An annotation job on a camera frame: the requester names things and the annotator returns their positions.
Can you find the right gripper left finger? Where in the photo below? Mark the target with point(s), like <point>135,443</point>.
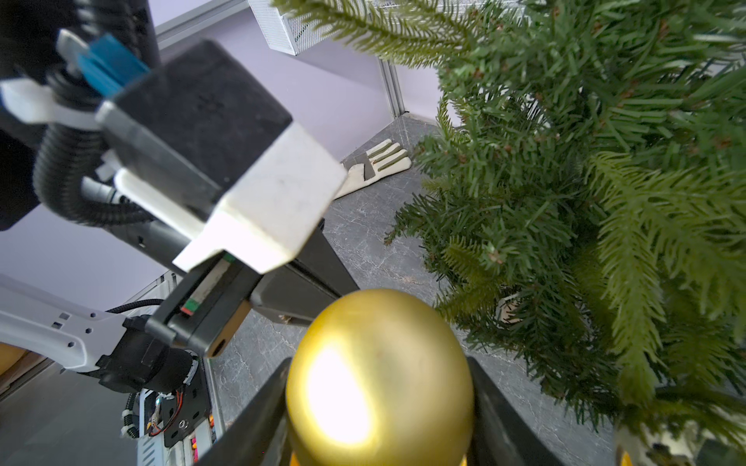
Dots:
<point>260,435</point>

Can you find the small green christmas tree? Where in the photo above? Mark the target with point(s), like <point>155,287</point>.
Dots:
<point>584,198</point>

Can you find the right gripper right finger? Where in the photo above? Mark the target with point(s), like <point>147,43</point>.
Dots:
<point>500,436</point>

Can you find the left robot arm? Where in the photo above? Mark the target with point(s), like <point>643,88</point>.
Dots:
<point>82,295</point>

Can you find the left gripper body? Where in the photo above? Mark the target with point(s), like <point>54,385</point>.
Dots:
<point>209,305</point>

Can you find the matte gold ball ornament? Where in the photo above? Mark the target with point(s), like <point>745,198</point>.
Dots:
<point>380,379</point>

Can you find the beige work glove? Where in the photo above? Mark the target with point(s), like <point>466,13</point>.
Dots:
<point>383,160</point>

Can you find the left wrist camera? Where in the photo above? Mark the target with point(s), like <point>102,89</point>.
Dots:
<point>196,143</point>

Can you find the small white mesh basket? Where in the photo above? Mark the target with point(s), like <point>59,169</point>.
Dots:
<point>286,34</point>

